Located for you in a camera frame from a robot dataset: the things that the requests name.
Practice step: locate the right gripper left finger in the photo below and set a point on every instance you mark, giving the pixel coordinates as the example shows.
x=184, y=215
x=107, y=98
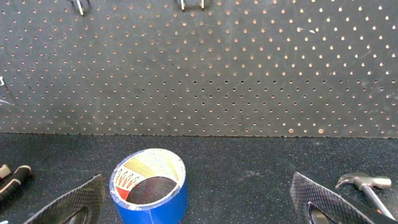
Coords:
x=81, y=202

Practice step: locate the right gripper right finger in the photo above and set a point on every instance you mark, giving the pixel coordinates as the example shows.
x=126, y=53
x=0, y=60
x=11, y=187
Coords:
x=320, y=199

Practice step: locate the hammer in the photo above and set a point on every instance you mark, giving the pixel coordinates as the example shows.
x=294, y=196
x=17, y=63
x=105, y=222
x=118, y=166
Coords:
x=367, y=182

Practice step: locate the pliers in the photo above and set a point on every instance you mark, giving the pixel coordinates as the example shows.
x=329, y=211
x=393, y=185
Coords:
x=15, y=179

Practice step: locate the roll of blue tape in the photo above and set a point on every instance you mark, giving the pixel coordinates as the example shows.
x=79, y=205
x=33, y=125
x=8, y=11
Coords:
x=161, y=211

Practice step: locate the black pegboard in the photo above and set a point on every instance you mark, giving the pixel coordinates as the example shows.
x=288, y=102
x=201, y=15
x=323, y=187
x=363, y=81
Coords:
x=199, y=68

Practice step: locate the metal hook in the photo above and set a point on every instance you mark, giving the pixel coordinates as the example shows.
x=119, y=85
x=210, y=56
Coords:
x=1, y=81
x=80, y=7
x=182, y=4

